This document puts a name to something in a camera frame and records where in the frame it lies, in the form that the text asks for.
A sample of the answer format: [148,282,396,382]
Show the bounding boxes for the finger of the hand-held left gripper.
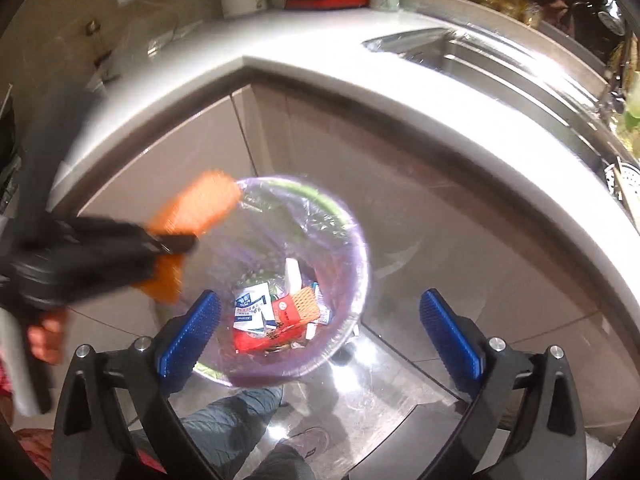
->
[145,232,198,256]

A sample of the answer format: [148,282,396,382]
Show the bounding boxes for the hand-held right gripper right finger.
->
[419,288,587,480]

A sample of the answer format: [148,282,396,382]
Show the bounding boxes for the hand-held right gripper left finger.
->
[51,290,223,480]

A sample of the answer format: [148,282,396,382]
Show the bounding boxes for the large orange foam fruit net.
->
[135,170,242,303]

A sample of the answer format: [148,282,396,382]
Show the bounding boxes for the red snack packet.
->
[234,295,311,353]

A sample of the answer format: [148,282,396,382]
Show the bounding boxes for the orange sponge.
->
[234,281,273,331]

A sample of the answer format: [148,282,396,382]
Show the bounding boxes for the small orange foam fruit net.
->
[290,287,321,322]

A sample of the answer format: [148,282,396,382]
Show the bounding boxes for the bin with purple bag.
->
[189,176,372,388]

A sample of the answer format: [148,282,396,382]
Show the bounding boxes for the person's left hand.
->
[27,309,68,366]

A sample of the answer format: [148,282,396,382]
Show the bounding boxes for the person's leg in jeans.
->
[255,442,321,480]
[180,385,286,480]

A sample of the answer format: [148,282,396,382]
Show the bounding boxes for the beige cabinet door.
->
[230,82,640,361]
[77,95,256,311]

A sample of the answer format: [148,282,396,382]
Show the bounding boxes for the grey shoe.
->
[280,427,331,461]

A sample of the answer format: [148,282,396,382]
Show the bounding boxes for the pink patterned clothing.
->
[0,360,66,480]

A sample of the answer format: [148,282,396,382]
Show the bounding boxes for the clear plastic bag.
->
[145,20,206,56]

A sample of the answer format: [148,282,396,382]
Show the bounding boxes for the white colander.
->
[605,157,640,221]

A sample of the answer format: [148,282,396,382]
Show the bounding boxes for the stainless steel sink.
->
[361,27,623,186]

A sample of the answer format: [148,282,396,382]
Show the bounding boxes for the straw brush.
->
[607,35,640,91]

